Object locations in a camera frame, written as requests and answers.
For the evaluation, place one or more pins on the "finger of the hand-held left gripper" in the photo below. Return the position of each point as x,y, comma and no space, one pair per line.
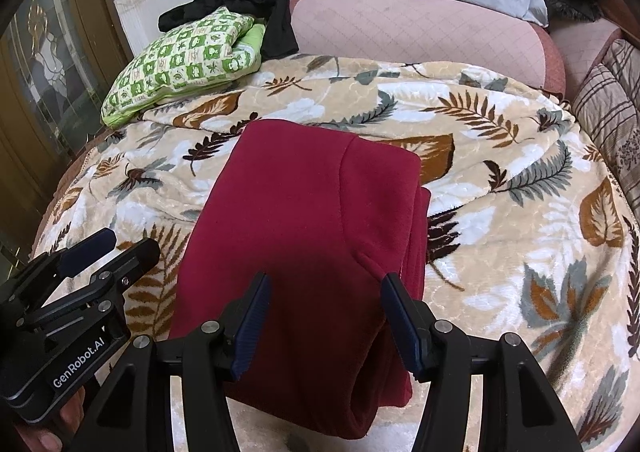
135,257
90,249

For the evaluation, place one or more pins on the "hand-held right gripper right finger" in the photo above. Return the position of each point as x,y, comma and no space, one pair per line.
400,327

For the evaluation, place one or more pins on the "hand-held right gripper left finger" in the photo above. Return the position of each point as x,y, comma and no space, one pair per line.
252,327

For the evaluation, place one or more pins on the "dark red fleece garment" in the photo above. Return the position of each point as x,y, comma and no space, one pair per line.
310,232

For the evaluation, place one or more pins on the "person's left hand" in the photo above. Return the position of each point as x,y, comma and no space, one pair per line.
70,412

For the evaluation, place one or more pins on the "beige leaf print blanket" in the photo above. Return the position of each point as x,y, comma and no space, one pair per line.
500,212

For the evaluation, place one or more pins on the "wooden door with glass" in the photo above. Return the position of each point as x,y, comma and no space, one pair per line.
55,97

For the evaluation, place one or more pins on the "green patterned pillow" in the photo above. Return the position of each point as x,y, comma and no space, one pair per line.
175,67

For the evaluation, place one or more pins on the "lime green cloth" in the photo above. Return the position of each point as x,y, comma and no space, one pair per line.
252,38

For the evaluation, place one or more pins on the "black garment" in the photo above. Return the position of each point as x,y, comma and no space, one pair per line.
270,7

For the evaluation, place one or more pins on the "brown striped cushion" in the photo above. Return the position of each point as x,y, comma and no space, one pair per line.
625,65
607,122

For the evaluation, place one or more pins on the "pink quilted headboard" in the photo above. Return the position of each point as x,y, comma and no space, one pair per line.
425,32

